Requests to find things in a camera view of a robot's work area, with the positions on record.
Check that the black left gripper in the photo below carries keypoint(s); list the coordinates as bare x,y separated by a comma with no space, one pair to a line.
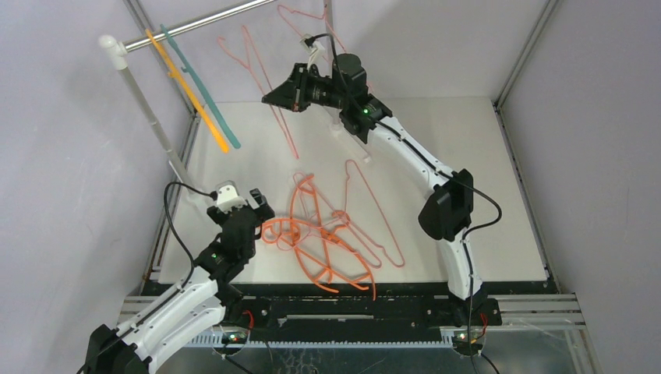
263,212

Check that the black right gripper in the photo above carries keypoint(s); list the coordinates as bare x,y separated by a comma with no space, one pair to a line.
300,92

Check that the pink wire hanger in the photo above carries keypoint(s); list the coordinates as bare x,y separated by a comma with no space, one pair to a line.
361,215
254,65
306,18

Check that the teal plastic hanger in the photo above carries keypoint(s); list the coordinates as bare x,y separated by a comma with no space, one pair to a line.
228,133

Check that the yellow plastic hanger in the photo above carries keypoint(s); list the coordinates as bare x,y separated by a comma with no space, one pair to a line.
175,74

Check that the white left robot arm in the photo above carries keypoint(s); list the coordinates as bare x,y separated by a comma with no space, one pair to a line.
204,297

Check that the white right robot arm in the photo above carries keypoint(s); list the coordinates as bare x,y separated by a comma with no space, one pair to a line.
446,213

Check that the chrome rack top bar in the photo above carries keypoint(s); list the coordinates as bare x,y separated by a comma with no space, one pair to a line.
198,22

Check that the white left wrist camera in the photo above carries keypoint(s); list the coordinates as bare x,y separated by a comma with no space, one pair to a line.
228,197

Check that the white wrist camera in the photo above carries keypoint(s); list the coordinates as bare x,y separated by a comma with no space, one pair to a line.
314,49
228,197

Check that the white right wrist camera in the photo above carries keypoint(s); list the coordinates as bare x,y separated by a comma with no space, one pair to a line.
314,49

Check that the aluminium frame rail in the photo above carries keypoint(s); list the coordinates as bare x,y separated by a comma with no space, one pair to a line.
170,195

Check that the white rack right post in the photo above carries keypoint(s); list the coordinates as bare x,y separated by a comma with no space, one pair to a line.
327,17

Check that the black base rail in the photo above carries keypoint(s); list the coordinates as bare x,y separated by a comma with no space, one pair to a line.
408,313

